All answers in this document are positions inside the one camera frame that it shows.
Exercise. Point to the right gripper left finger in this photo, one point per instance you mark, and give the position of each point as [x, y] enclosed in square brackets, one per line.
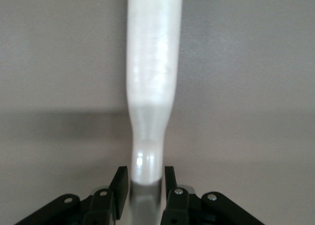
[121, 190]

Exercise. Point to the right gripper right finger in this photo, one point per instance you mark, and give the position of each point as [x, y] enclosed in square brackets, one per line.
[177, 205]

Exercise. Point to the beige brush with black bristles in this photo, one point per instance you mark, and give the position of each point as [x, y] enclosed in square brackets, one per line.
[152, 62]

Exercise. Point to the brown table cover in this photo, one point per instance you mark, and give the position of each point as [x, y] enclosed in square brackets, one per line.
[246, 62]

